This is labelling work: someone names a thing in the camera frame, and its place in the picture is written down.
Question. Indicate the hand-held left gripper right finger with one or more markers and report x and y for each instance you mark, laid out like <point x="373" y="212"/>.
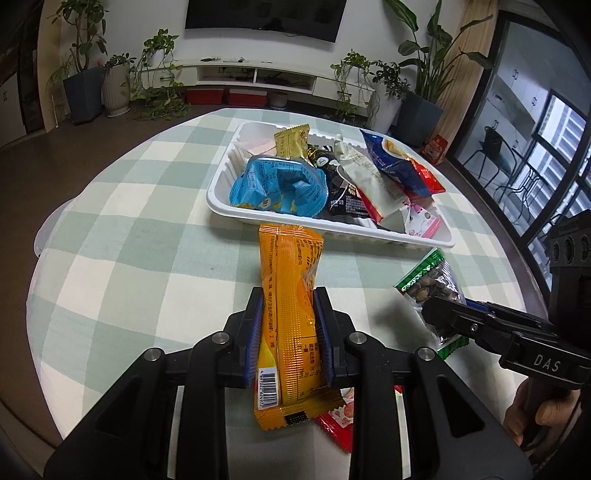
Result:
<point x="323" y="341"/>

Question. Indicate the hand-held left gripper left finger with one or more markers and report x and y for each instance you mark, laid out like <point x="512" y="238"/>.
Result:
<point x="255" y="341"/>

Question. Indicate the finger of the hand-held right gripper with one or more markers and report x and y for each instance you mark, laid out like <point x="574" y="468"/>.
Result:
<point x="461" y="321"/>
<point x="508" y="316"/>

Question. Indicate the clear green-edged nut packet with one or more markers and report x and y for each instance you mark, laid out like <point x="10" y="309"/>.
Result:
<point x="429" y="286"/>

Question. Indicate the orange snack packet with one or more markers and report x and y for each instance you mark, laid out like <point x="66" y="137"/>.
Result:
<point x="291" y="286"/>

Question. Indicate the white plastic tray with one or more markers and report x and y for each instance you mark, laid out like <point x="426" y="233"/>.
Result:
<point x="323" y="228"/>

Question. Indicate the black sesame snack packet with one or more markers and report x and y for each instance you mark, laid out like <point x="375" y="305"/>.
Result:
<point x="341" y="203"/>

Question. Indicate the person's right hand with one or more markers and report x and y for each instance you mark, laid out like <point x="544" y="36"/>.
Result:
<point x="513" y="413"/>

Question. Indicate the red fruit print snack packet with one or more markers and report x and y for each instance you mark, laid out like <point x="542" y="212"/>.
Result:
<point x="339" y="422"/>

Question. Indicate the pink cartoon snack packet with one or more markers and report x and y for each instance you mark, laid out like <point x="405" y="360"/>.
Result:
<point x="422" y="224"/>

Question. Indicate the black metal balcony table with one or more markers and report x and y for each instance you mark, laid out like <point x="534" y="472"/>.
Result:
<point x="531" y="177"/>

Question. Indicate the black balcony chair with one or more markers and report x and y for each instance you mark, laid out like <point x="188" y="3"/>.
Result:
<point x="501" y="161"/>

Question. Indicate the light blue snack packet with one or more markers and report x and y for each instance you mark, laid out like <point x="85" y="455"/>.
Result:
<point x="277" y="184"/>

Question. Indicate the beige snack packet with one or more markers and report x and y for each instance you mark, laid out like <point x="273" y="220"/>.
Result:
<point x="364" y="177"/>

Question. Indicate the dark blue snack packet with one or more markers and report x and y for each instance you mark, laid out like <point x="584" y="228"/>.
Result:
<point x="392" y="161"/>

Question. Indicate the red paper bag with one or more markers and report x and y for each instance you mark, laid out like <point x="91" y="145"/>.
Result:
<point x="436" y="148"/>

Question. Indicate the pale pink snack packet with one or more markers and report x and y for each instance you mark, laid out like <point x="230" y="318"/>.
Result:
<point x="258" y="146"/>

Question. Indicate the gold red-edged snack packet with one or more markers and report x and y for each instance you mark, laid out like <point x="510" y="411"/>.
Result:
<point x="291" y="143"/>

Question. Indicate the large-leaf plant in blue pot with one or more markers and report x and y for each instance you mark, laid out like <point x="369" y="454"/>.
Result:
<point x="422" y="117"/>

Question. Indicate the bushy plant in white pot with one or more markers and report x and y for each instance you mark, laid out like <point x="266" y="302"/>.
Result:
<point x="385" y="110"/>

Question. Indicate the black framed glass door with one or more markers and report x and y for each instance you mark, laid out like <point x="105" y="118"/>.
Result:
<point x="480" y="78"/>

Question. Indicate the small grey plant pot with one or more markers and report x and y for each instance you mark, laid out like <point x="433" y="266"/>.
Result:
<point x="278" y="99"/>

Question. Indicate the red storage box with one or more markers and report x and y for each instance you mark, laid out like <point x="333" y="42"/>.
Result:
<point x="248" y="97"/>
<point x="205" y="96"/>

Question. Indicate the white television cabinet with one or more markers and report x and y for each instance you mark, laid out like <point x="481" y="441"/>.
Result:
<point x="212" y="74"/>

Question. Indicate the hanging vine plant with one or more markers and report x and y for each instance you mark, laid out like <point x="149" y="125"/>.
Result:
<point x="351" y="69"/>

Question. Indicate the plant in white ribbed pot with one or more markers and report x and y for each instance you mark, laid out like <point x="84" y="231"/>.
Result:
<point x="115" y="90"/>

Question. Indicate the tall plant in grey pot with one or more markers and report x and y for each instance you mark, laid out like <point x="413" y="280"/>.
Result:
<point x="83" y="97"/>

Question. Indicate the trailing vine plant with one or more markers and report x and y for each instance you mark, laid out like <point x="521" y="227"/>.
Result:
<point x="159" y="46"/>

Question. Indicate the white cupboard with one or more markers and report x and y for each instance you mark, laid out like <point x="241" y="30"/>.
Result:
<point x="11" y="115"/>

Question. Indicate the wall television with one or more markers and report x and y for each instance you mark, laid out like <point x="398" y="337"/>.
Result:
<point x="265" y="18"/>

